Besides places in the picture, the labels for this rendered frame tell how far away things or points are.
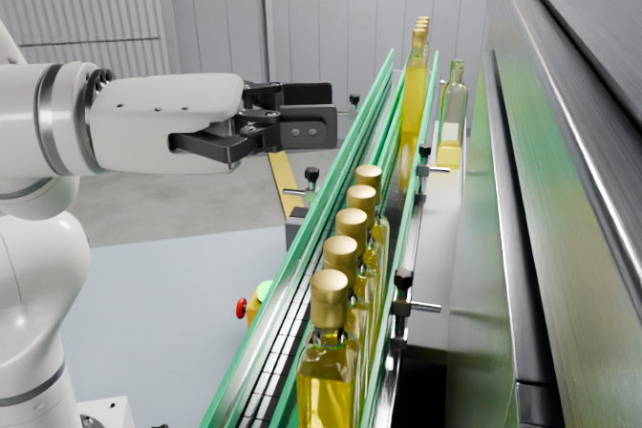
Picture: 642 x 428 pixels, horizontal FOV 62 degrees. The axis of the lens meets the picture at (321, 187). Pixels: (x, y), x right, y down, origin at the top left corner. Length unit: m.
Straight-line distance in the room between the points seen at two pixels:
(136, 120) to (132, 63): 3.33
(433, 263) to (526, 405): 0.82
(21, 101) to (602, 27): 0.35
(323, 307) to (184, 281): 1.02
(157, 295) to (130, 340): 0.16
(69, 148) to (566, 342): 0.33
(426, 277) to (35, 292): 0.61
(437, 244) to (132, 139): 0.77
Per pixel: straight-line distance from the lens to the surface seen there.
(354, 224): 0.57
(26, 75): 0.43
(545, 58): 0.29
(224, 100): 0.39
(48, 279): 0.79
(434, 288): 0.95
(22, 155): 0.43
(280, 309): 0.85
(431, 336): 0.86
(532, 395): 0.20
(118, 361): 1.31
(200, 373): 1.24
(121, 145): 0.39
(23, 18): 3.77
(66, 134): 0.41
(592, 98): 0.23
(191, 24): 3.68
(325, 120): 0.38
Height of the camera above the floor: 1.63
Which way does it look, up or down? 28 degrees down
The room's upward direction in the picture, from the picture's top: 1 degrees counter-clockwise
